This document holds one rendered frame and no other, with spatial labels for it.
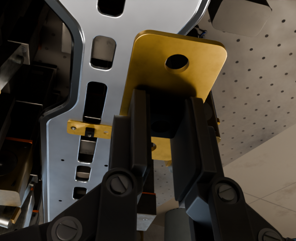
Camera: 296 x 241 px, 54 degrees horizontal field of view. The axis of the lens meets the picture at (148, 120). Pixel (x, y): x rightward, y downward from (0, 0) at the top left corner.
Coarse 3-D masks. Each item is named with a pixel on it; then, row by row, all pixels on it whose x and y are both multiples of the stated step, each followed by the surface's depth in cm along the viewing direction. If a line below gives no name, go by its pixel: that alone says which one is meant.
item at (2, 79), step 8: (0, 48) 39; (8, 48) 40; (16, 48) 40; (0, 56) 38; (8, 56) 39; (16, 56) 41; (0, 64) 38; (8, 64) 39; (16, 64) 42; (0, 72) 38; (8, 72) 40; (0, 80) 39; (8, 80) 41; (0, 88) 39
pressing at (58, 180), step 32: (64, 0) 35; (96, 0) 35; (128, 0) 35; (160, 0) 35; (192, 0) 35; (96, 32) 39; (128, 32) 39; (128, 64) 43; (64, 128) 54; (64, 160) 62; (96, 160) 62; (64, 192) 74
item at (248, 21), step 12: (216, 0) 38; (228, 0) 36; (240, 0) 36; (252, 0) 37; (264, 0) 38; (216, 12) 38; (228, 12) 38; (240, 12) 38; (252, 12) 38; (264, 12) 38; (216, 24) 39; (228, 24) 39; (240, 24) 39; (252, 24) 39; (252, 36) 40
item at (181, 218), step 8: (176, 208) 320; (184, 208) 318; (168, 216) 322; (176, 216) 314; (184, 216) 311; (168, 224) 315; (176, 224) 307; (184, 224) 305; (168, 232) 309; (176, 232) 301; (184, 232) 299; (168, 240) 303; (176, 240) 296; (184, 240) 293
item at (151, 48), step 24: (144, 48) 11; (168, 48) 11; (192, 48) 11; (216, 48) 11; (144, 72) 12; (168, 72) 12; (192, 72) 12; (216, 72) 12; (168, 96) 13; (192, 96) 13; (168, 120) 13; (168, 144) 16
